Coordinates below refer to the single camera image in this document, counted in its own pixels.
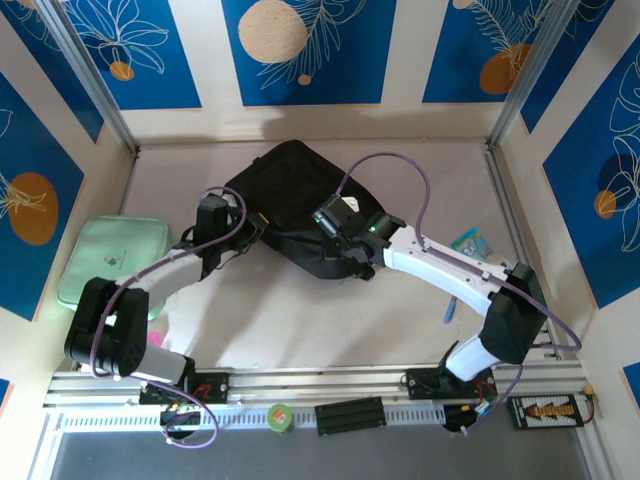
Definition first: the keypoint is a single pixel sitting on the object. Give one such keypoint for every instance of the colourful printed packet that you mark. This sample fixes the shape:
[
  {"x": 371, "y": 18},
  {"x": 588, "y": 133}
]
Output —
[{"x": 475, "y": 245}]

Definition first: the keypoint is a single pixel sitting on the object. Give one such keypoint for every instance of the black slotted block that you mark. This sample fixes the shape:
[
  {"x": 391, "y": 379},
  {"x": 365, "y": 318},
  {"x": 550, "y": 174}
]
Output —
[{"x": 350, "y": 415}]

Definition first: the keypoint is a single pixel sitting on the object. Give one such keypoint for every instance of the small controller board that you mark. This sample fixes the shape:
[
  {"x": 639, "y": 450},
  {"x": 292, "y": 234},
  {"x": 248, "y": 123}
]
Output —
[
  {"x": 465, "y": 412},
  {"x": 180, "y": 415}
]

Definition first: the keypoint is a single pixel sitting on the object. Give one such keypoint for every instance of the pink eraser pack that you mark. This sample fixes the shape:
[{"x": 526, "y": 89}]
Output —
[{"x": 156, "y": 338}]

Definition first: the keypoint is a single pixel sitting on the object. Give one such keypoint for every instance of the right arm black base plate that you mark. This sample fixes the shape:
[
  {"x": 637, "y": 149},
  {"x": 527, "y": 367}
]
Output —
[{"x": 420, "y": 384}]

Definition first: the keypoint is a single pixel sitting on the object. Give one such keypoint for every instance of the blue poster with orange circle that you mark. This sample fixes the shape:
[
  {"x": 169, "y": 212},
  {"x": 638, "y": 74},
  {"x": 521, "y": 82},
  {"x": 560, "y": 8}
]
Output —
[
  {"x": 590, "y": 225},
  {"x": 30, "y": 275},
  {"x": 450, "y": 75}
]

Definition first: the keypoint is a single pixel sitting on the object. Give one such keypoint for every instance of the aluminium frame post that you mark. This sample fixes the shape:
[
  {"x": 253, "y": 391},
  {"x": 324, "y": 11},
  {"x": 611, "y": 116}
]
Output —
[
  {"x": 532, "y": 75},
  {"x": 89, "y": 75}
]

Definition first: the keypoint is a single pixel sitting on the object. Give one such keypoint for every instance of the mint green zip pouch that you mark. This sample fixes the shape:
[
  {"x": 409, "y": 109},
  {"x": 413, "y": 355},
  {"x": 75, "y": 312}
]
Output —
[{"x": 115, "y": 240}]

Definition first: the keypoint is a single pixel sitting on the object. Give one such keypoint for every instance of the blue floral wall poster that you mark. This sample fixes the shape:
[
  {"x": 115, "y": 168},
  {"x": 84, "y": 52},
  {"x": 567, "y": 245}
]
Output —
[
  {"x": 575, "y": 75},
  {"x": 150, "y": 75},
  {"x": 60, "y": 95}
]

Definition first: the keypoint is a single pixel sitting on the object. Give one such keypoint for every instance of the blue pen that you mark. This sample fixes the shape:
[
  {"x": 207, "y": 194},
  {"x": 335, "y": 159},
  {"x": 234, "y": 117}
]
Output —
[{"x": 451, "y": 310}]

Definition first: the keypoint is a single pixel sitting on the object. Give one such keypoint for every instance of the aluminium table side rail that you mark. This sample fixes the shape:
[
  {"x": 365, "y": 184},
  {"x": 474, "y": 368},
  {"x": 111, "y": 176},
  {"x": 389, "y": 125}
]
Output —
[{"x": 495, "y": 170}]

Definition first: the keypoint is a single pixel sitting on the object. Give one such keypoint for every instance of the black power distribution board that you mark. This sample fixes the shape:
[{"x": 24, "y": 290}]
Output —
[{"x": 545, "y": 411}]

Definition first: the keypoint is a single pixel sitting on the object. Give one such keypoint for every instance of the aluminium mounting rail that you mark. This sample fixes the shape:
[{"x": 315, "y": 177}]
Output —
[{"x": 300, "y": 382}]

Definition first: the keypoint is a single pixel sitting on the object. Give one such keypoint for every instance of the black backpack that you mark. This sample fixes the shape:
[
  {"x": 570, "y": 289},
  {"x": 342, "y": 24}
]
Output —
[{"x": 290, "y": 185}]

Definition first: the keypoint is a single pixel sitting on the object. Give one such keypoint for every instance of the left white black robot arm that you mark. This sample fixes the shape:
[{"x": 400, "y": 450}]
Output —
[{"x": 110, "y": 325}]

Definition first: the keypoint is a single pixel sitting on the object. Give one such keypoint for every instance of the blue poster with beige circle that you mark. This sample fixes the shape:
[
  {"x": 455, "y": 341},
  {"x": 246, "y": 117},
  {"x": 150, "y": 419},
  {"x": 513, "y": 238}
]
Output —
[{"x": 325, "y": 75}]

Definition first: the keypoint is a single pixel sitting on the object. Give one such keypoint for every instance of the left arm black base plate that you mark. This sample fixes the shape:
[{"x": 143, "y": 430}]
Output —
[{"x": 215, "y": 387}]

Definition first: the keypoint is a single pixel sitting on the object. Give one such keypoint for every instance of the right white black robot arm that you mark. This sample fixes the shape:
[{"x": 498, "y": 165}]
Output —
[{"x": 515, "y": 315}]

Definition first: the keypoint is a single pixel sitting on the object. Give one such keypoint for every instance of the green tape roll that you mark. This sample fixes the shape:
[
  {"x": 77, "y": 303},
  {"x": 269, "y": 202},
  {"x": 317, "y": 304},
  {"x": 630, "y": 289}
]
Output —
[{"x": 280, "y": 417}]

